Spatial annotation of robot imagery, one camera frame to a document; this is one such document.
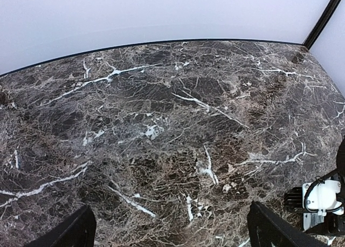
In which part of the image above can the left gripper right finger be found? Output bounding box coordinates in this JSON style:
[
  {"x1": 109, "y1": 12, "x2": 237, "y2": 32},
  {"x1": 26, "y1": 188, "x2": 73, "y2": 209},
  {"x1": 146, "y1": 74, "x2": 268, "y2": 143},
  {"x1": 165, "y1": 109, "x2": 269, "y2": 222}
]
[{"x1": 247, "y1": 201, "x2": 328, "y2": 246}]

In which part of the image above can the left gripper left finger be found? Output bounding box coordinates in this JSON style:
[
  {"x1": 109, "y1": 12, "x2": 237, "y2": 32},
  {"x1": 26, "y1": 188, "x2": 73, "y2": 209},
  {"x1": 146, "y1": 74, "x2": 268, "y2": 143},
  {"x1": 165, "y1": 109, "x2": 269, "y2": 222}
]
[{"x1": 25, "y1": 205, "x2": 96, "y2": 247}]

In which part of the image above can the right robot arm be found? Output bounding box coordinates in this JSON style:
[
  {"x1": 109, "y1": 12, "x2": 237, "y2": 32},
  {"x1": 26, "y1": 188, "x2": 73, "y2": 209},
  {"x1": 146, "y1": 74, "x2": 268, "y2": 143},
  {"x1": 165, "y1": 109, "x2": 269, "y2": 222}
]
[{"x1": 302, "y1": 141, "x2": 344, "y2": 237}]

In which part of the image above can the right black frame post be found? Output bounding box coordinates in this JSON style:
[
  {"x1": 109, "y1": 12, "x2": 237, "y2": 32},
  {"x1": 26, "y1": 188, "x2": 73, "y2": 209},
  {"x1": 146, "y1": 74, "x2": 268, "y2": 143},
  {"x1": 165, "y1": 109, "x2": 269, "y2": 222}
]
[{"x1": 303, "y1": 0, "x2": 342, "y2": 50}]

